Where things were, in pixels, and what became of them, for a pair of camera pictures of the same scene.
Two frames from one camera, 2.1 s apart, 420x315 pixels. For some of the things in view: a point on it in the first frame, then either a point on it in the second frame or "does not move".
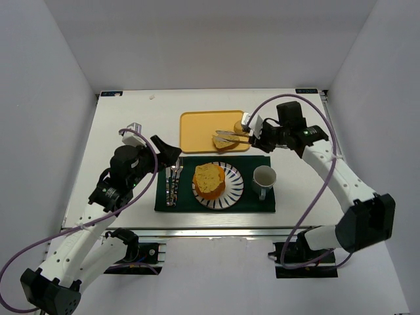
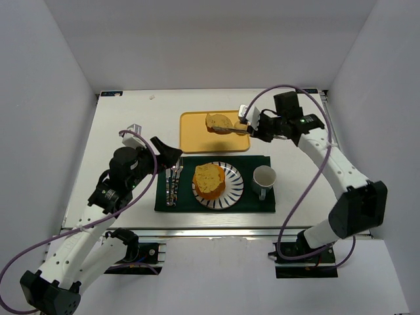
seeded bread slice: x=224 y=142 → x=216 y=120
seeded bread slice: x=207 y=176 does not move
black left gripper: x=154 y=156 does not move
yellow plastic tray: x=197 y=129 does not move
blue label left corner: x=111 y=93 does not move
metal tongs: x=226 y=140 → x=237 y=130
